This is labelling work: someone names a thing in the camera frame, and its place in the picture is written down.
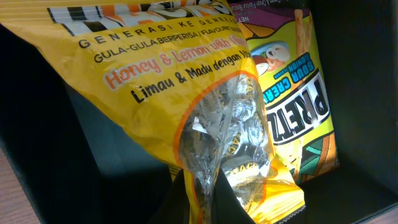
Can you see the yellow snack bag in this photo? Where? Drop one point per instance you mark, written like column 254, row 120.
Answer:
column 178, row 77

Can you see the black gift box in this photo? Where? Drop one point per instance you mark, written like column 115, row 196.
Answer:
column 74, row 165

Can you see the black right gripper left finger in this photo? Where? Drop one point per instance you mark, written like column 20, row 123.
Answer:
column 176, row 207

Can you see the green pretz box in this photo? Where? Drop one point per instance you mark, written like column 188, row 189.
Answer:
column 283, row 44

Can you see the right gripper black triangular right finger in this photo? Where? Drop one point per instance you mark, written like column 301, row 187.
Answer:
column 225, row 207

